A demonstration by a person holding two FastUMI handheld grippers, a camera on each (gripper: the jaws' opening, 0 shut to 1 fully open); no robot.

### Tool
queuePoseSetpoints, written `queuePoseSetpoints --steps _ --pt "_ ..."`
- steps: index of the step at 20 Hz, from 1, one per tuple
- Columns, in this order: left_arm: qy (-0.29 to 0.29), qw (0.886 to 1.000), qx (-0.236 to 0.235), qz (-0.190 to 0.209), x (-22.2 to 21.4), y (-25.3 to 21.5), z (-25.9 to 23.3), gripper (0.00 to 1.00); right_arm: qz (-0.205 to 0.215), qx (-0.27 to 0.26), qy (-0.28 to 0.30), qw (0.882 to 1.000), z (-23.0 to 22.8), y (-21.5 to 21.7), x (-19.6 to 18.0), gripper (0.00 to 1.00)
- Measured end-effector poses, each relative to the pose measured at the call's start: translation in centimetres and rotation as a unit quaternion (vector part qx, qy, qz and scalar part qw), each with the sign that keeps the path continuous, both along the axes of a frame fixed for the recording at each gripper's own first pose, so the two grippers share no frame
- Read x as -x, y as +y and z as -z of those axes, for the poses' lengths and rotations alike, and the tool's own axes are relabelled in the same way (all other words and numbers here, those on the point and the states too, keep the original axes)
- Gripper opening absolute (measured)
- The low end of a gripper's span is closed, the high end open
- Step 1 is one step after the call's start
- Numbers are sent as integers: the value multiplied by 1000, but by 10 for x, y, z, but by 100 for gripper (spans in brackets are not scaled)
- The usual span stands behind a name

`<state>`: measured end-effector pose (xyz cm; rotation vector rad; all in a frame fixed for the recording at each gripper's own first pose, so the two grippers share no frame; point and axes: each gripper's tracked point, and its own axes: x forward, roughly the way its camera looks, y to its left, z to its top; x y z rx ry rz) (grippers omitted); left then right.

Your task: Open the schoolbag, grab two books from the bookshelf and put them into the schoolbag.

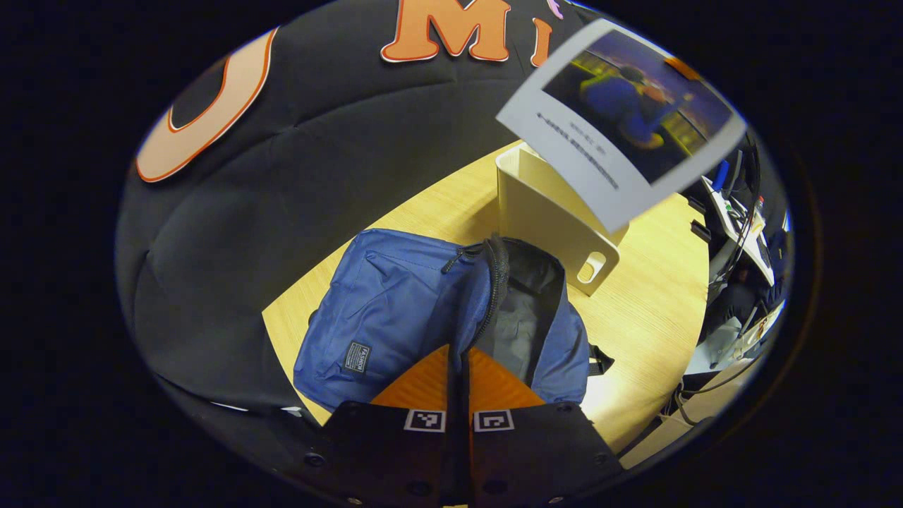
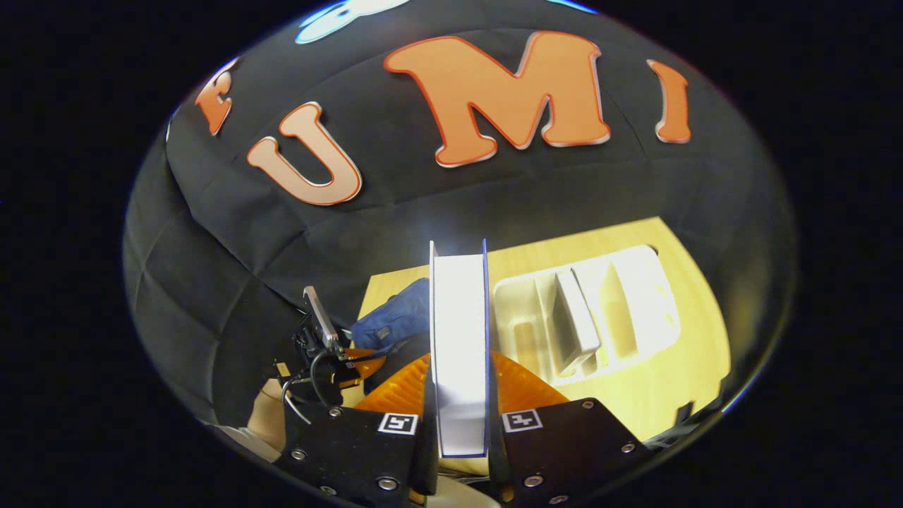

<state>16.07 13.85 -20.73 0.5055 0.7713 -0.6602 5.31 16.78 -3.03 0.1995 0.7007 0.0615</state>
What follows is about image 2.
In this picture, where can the white bookshelf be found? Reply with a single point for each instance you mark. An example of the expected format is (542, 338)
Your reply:
(645, 310)

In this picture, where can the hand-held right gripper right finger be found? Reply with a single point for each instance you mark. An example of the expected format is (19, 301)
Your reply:
(496, 451)

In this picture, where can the blue cover book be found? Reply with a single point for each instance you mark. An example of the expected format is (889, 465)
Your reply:
(458, 353)

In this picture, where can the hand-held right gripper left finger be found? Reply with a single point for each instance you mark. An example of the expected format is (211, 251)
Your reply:
(425, 458)

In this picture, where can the black backdrop cloth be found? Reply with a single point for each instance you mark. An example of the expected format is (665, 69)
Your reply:
(395, 212)

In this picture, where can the blue schoolbag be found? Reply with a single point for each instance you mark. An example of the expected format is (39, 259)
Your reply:
(398, 314)

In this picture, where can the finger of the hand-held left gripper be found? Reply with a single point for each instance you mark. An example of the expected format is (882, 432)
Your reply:
(363, 365)

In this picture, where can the white and grey cover book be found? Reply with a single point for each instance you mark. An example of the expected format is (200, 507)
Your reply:
(577, 324)

